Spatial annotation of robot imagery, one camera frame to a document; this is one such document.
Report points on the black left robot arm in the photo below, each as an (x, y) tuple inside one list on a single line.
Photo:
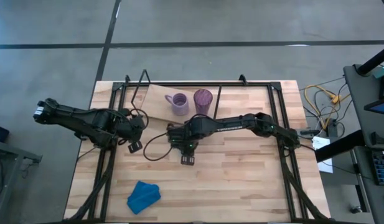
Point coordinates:
[(86, 123)]

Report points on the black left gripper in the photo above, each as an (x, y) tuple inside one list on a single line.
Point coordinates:
[(131, 129)]

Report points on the black diagonal pole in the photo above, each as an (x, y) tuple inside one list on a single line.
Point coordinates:
[(375, 60)]

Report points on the wooden shelf board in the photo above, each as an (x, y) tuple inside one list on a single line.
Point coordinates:
[(154, 105)]

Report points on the pale pink ribbed mug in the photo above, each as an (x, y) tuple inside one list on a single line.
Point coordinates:
[(180, 107)]

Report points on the teal small box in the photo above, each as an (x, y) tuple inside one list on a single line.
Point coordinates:
[(382, 71)]

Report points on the blue folded cloth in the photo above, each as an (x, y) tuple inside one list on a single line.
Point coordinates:
[(143, 197)]

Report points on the black diagonal desk beam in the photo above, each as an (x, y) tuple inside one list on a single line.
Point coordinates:
[(338, 146)]

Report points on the purple faceted plastic tumbler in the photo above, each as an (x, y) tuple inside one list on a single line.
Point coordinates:
[(203, 102)]

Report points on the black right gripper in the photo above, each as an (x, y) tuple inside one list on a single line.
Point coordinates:
[(185, 137)]

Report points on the bent black shelf post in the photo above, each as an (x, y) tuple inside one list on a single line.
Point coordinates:
[(137, 87)]

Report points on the blue tablet screen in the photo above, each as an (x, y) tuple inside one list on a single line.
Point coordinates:
[(381, 107)]

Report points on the black triangular bracket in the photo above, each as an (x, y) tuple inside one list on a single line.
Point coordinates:
[(378, 139)]

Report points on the black keyboard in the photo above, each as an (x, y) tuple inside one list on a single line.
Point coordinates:
[(383, 168)]

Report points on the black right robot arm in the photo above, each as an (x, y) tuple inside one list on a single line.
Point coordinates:
[(229, 123)]

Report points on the black aluminium rig frame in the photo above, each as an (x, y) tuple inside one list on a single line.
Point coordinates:
[(257, 84)]

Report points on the white paper sheet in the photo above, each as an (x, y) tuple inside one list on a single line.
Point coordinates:
[(324, 155)]

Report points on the straight black shelf post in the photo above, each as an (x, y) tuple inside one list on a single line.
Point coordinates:
[(217, 102)]

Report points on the grey side desk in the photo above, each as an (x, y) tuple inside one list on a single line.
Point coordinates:
[(359, 93)]

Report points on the grey side table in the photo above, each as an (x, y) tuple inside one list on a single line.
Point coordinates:
[(8, 174)]

